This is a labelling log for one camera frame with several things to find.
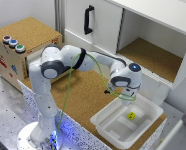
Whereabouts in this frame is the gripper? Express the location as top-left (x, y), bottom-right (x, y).
top-left (120, 86), bottom-right (139, 107)

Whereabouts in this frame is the white plastic box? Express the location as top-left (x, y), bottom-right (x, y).
top-left (89, 95), bottom-right (164, 150)

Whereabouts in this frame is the wooden drawer box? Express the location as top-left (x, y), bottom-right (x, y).
top-left (0, 16), bottom-right (64, 92)

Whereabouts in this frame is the yellow block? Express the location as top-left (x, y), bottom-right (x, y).
top-left (127, 112), bottom-right (137, 121)

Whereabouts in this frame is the white cabinet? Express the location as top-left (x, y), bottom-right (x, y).
top-left (61, 0), bottom-right (186, 106)

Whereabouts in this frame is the white sliding door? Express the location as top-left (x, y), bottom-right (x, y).
top-left (64, 0), bottom-right (124, 56)

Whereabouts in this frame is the green button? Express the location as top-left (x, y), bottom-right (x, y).
top-left (14, 44), bottom-right (27, 54)

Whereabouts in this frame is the blue button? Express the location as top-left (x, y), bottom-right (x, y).
top-left (8, 38), bottom-right (19, 49)

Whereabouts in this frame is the red button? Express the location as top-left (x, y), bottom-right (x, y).
top-left (2, 35), bottom-right (12, 45)

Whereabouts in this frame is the green cable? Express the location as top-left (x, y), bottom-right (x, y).
top-left (50, 52), bottom-right (137, 150)

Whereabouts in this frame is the black door handle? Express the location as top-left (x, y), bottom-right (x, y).
top-left (83, 4), bottom-right (95, 36)

